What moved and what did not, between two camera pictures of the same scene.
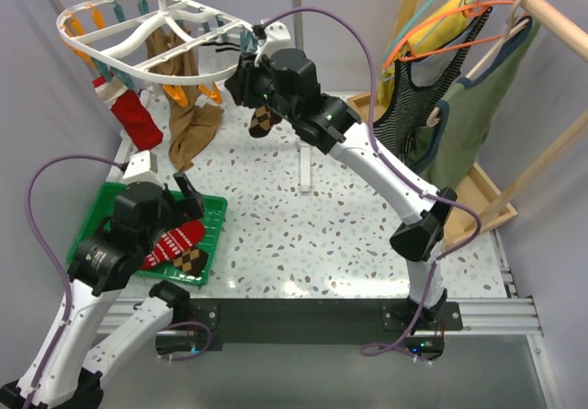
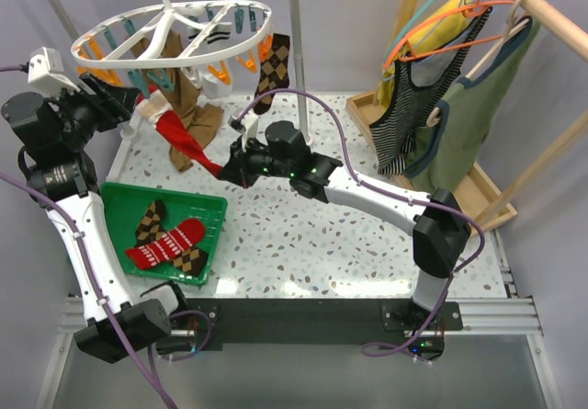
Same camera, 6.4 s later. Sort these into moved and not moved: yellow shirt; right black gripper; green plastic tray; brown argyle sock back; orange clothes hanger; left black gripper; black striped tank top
Moved: brown argyle sock back; left black gripper; right black gripper
Not moved: orange clothes hanger; green plastic tray; yellow shirt; black striped tank top
